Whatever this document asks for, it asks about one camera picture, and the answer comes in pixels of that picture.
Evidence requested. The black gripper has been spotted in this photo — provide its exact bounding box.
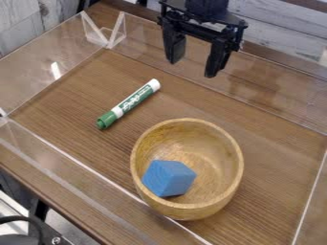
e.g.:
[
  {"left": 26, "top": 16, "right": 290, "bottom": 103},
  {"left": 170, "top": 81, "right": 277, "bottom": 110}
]
[{"left": 161, "top": 0, "right": 249, "bottom": 78}]

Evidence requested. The green dry erase marker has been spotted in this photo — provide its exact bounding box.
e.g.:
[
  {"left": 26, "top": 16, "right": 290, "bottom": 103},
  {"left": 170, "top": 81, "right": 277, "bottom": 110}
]
[{"left": 97, "top": 78, "right": 162, "bottom": 130}]

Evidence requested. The brown wooden bowl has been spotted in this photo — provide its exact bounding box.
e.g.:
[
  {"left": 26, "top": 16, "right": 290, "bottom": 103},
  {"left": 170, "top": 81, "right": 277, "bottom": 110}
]
[{"left": 131, "top": 118, "right": 245, "bottom": 220}]

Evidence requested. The blue foam cube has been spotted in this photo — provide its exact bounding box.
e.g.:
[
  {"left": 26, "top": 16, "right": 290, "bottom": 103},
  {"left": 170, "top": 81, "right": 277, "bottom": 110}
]
[{"left": 142, "top": 160, "right": 197, "bottom": 197}]

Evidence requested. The black table leg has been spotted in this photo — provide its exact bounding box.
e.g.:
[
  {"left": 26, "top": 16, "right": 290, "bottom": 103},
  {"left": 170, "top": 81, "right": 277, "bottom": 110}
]
[{"left": 34, "top": 199, "right": 50, "bottom": 222}]

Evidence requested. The clear acrylic corner bracket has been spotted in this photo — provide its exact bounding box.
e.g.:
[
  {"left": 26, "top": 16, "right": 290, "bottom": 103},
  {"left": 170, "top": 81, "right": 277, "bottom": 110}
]
[{"left": 80, "top": 11, "right": 127, "bottom": 49}]

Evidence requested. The clear acrylic tray wall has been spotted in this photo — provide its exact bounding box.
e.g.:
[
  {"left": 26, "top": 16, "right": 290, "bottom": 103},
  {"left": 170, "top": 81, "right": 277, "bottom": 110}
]
[{"left": 0, "top": 117, "right": 214, "bottom": 245}]

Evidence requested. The black cable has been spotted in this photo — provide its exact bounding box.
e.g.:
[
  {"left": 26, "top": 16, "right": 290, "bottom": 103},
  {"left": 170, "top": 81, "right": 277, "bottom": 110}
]
[{"left": 0, "top": 215, "right": 46, "bottom": 245}]

